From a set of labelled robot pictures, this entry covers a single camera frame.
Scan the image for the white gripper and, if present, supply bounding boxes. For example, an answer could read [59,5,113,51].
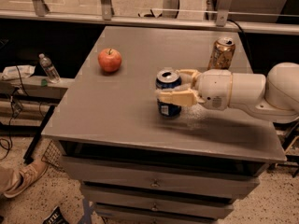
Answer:
[155,69,233,110]

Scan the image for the blue pepsi can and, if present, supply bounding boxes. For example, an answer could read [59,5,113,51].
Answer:
[156,69,181,117]

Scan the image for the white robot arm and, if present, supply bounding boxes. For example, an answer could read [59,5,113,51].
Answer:
[156,63,299,123]

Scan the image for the gold soda can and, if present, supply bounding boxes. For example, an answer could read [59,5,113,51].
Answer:
[207,36,235,69]

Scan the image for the red apple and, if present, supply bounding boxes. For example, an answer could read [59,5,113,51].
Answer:
[98,49,122,73]

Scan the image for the grey drawer cabinet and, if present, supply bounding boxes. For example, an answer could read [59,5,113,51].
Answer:
[43,26,285,224]

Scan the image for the clear plastic water bottle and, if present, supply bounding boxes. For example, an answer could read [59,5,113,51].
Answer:
[38,53,61,83]

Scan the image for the white crumpled cloth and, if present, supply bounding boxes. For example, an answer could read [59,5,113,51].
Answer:
[1,65,36,80]

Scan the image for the tan shoe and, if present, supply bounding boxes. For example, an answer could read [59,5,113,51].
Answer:
[0,159,48,198]

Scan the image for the black snack bag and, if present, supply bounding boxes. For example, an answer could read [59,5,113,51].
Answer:
[42,206,69,224]

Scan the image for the wire mesh basket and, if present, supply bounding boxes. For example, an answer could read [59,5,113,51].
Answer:
[42,141,64,172]

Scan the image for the metal railing frame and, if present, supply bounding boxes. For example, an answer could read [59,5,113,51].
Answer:
[0,0,299,35]

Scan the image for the black cable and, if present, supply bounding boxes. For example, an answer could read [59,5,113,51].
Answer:
[0,64,29,161]

